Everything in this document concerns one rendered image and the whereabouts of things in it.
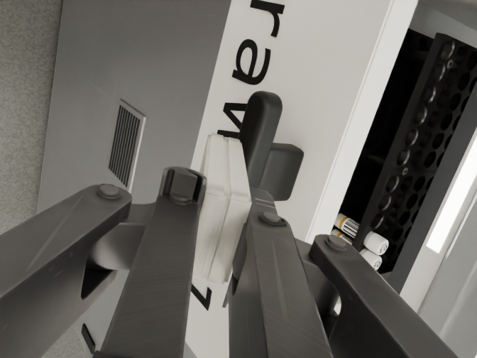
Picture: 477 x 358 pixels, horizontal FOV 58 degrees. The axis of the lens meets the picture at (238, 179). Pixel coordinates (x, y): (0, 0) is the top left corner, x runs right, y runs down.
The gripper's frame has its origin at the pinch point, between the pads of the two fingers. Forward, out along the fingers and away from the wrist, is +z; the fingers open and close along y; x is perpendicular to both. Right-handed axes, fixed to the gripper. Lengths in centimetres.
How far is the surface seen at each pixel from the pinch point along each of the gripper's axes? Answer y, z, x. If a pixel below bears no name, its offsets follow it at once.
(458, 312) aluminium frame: 17.5, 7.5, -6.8
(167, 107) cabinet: -5.6, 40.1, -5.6
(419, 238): 14.8, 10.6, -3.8
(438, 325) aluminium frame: 16.7, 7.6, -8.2
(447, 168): 14.7, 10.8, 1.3
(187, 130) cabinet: -2.5, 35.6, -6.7
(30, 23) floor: -41, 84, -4
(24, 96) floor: -41, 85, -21
